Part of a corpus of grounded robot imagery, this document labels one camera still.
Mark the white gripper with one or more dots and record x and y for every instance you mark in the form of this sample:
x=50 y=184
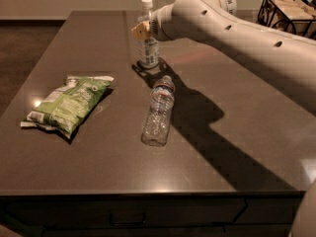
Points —
x=158 y=25

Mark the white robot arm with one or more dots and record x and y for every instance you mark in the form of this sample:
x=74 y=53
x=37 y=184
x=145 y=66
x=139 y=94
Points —
x=285 y=61

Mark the clear empty plastic bottle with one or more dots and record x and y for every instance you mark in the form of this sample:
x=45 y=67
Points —
x=156 y=128

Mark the green chip bag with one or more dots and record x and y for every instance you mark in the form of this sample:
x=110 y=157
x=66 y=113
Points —
x=65 y=108

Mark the black wire basket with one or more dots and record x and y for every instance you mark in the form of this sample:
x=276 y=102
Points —
x=271 y=16

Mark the black drawer handle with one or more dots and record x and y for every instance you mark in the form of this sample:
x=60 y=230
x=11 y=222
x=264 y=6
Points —
x=127 y=219

